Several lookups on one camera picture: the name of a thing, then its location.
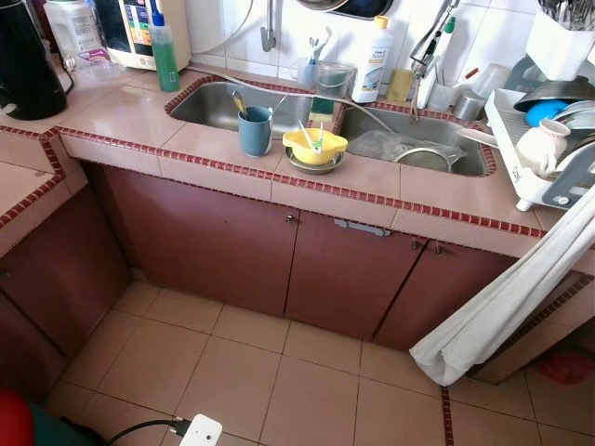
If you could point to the stainless steel sink basin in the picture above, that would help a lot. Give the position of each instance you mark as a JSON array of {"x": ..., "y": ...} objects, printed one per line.
[
  {"x": 372, "y": 121},
  {"x": 209, "y": 107}
]

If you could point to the white cloth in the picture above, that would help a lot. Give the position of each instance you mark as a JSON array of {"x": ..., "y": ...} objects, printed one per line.
[{"x": 502, "y": 297}]

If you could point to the blue cup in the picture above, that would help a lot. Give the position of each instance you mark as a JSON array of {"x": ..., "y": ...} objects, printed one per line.
[{"x": 256, "y": 135}]

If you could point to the clear toothbrush cup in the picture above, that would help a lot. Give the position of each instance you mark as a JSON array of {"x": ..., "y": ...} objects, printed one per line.
[{"x": 307, "y": 74}]

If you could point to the white dish rack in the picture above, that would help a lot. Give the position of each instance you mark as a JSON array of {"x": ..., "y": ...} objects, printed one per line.
[{"x": 507, "y": 153}]

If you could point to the dark green bag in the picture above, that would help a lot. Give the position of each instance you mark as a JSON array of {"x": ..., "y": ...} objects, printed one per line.
[{"x": 56, "y": 429}]

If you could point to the clear plastic bag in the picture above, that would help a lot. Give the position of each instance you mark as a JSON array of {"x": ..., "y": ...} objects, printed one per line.
[{"x": 395, "y": 144}]

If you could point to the white cutlery holder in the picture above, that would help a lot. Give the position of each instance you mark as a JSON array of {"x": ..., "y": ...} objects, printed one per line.
[{"x": 558, "y": 46}]

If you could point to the white chopstick with green disc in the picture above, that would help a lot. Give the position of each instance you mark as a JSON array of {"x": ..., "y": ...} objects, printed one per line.
[{"x": 319, "y": 144}]

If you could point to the yellow plastic bowl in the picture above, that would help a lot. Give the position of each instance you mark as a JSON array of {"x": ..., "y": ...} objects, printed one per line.
[{"x": 311, "y": 147}]

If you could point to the grey wall tap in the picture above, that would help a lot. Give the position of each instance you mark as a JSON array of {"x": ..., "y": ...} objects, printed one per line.
[{"x": 269, "y": 32}]

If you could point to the white detergent bottle yellow cap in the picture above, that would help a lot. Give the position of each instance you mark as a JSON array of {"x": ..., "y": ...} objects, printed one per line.
[{"x": 372, "y": 65}]

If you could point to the blue bowl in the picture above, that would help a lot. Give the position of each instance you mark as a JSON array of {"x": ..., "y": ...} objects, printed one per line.
[{"x": 544, "y": 113}]

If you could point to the metal spoon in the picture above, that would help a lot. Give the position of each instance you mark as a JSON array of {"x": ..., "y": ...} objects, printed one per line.
[{"x": 240, "y": 102}]

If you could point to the brown cabinet door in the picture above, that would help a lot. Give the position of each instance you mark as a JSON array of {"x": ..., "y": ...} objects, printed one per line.
[
  {"x": 204, "y": 242},
  {"x": 56, "y": 279},
  {"x": 353, "y": 279},
  {"x": 437, "y": 297}
]

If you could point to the clear canister green-ringed lid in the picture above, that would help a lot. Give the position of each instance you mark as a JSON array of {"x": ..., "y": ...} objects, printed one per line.
[{"x": 74, "y": 28}]

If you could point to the steel cup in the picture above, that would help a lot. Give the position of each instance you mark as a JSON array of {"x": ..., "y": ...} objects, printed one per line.
[{"x": 468, "y": 105}]

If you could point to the yellow sponge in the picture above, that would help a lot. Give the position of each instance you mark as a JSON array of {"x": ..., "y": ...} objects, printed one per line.
[{"x": 401, "y": 85}]

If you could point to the black electric kettle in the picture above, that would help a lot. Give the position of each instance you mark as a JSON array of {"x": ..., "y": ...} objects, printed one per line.
[{"x": 28, "y": 65}]

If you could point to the red floor object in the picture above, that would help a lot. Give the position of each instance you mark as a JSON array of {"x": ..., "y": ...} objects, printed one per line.
[{"x": 567, "y": 368}]

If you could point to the green dish soap bottle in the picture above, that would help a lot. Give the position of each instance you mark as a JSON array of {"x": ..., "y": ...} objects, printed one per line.
[{"x": 165, "y": 60}]

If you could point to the steel mesh strainer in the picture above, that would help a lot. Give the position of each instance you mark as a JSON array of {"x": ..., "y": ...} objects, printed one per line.
[{"x": 428, "y": 158}]

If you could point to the stainless steel bowl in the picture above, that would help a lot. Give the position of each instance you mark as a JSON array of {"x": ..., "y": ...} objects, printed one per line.
[{"x": 316, "y": 169}]

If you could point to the beige water ionizer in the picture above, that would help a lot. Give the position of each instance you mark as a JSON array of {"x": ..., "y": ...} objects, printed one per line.
[{"x": 130, "y": 32}]

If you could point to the green scouring sponge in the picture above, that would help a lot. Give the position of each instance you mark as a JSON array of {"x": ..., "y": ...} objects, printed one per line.
[{"x": 323, "y": 110}]

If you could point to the hanging steel wok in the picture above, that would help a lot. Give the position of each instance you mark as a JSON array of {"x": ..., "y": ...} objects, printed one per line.
[{"x": 363, "y": 9}]

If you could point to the white ceramic jug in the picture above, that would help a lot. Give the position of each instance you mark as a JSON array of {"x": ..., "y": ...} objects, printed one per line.
[{"x": 541, "y": 149}]

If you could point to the steel dish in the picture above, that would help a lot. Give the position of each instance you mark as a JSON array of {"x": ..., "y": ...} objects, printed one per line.
[{"x": 558, "y": 93}]

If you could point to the white power adapter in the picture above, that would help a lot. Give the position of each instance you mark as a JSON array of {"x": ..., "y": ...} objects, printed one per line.
[{"x": 201, "y": 431}]

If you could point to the pale wooden spatula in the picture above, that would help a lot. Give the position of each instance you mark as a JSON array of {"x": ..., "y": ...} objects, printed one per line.
[{"x": 479, "y": 137}]

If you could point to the red round object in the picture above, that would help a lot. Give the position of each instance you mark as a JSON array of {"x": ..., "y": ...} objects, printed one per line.
[{"x": 11, "y": 423}]

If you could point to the chrome sink faucet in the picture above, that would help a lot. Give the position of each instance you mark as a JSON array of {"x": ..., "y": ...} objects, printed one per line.
[{"x": 426, "y": 88}]

